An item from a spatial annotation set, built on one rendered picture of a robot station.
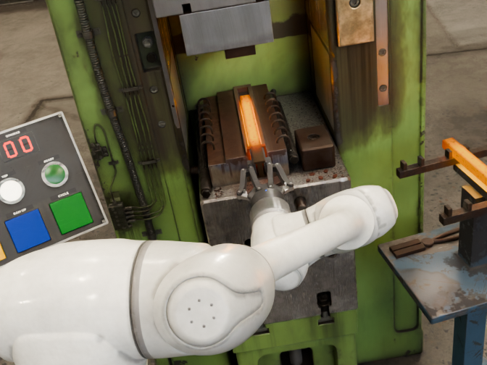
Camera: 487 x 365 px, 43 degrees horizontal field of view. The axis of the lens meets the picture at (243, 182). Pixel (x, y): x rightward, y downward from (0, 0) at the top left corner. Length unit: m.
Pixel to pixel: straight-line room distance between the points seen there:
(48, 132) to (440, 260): 1.01
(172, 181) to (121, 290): 1.11
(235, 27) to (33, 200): 0.59
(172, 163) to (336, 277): 0.55
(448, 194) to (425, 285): 1.56
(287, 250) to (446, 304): 0.70
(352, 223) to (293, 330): 0.84
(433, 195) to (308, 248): 2.19
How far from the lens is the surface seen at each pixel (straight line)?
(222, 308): 0.61
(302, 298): 1.78
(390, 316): 2.19
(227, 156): 1.57
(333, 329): 1.89
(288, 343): 1.90
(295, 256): 0.95
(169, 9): 1.41
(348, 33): 1.60
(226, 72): 1.98
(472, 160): 1.57
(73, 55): 1.61
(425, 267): 1.67
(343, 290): 1.79
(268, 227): 1.22
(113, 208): 1.77
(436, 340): 2.42
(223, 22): 1.42
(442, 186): 3.20
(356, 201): 1.16
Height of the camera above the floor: 1.76
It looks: 32 degrees down
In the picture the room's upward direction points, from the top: 9 degrees counter-clockwise
